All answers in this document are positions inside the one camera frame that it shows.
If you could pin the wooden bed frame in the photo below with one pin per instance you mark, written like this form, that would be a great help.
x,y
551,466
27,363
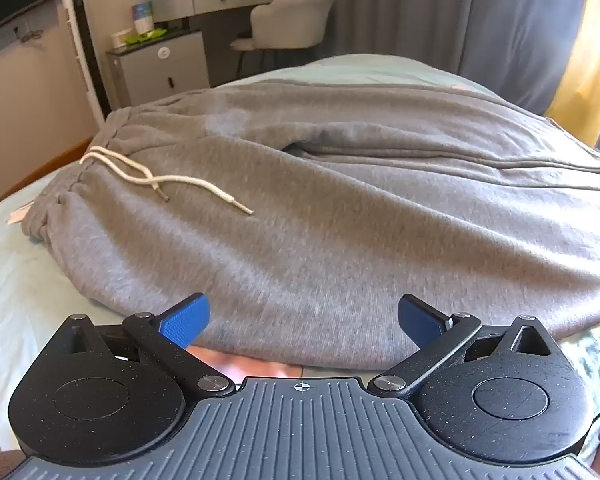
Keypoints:
x,y
30,172

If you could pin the grey small cabinet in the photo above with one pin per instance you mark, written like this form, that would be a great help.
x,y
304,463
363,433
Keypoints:
x,y
180,70

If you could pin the grey curtain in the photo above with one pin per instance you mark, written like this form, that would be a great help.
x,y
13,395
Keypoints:
x,y
405,10

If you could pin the wall power socket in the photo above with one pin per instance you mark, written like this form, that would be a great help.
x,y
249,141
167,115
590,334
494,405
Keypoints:
x,y
27,31

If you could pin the blue and white box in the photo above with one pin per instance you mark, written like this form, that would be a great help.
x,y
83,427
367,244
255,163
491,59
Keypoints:
x,y
142,17

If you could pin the yellow curtain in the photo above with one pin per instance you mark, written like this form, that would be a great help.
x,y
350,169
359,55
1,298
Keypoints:
x,y
592,85

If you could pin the white standing panel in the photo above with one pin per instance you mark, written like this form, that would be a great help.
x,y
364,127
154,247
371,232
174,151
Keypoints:
x,y
76,35

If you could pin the grey upholstered chair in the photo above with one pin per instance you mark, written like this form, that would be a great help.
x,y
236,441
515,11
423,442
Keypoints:
x,y
280,22

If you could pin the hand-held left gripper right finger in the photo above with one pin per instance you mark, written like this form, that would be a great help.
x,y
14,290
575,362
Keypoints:
x,y
420,316

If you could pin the light green printed bed sheet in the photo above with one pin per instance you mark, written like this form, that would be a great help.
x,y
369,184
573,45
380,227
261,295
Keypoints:
x,y
10,270

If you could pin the grey sweatpants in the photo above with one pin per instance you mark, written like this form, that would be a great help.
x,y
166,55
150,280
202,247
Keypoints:
x,y
305,210

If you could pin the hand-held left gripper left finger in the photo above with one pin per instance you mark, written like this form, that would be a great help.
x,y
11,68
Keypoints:
x,y
189,317

